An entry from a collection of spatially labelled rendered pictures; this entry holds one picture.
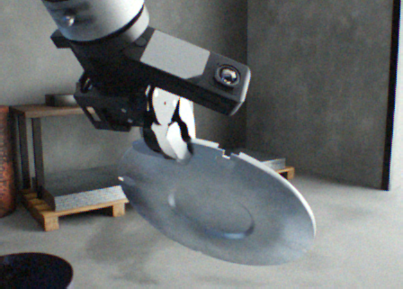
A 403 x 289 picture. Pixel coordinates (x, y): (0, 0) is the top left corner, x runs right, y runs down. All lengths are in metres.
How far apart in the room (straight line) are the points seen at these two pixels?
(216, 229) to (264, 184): 0.17
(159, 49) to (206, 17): 4.59
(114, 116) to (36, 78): 3.60
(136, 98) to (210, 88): 0.07
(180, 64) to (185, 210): 0.30
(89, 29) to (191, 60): 0.09
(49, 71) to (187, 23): 1.71
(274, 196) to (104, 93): 0.23
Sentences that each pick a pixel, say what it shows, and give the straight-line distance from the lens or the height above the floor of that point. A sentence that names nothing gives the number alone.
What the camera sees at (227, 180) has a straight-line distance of 0.48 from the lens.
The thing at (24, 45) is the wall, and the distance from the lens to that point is 3.97.
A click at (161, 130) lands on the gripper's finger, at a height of 1.09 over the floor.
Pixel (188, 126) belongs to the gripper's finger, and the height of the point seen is 1.09.
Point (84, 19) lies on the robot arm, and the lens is 0.31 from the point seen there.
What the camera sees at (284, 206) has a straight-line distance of 0.49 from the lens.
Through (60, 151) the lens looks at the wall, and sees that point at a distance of 4.11.
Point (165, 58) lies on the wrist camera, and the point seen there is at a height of 1.16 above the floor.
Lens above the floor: 1.15
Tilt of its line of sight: 9 degrees down
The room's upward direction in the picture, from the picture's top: straight up
